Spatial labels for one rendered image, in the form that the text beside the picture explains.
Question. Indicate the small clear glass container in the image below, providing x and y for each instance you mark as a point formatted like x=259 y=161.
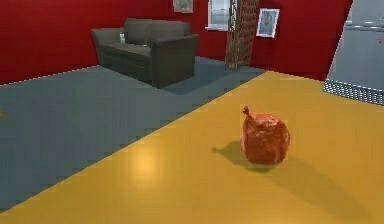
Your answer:
x=122 y=37

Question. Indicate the grey framed wall picture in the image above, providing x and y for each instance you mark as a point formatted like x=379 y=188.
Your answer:
x=183 y=5

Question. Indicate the white framed portrait picture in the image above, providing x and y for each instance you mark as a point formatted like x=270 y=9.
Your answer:
x=267 y=22

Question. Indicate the dark grey sofa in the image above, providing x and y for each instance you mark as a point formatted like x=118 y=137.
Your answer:
x=160 y=53

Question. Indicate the white framed window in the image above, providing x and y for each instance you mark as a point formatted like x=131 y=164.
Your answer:
x=218 y=15

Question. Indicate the silver grey fridge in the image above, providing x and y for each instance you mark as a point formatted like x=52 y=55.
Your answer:
x=361 y=56

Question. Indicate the brown patterned curtain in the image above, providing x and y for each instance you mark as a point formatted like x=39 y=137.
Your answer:
x=240 y=33

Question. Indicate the orange tied garbage bag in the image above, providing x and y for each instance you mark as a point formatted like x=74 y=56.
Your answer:
x=265 y=138

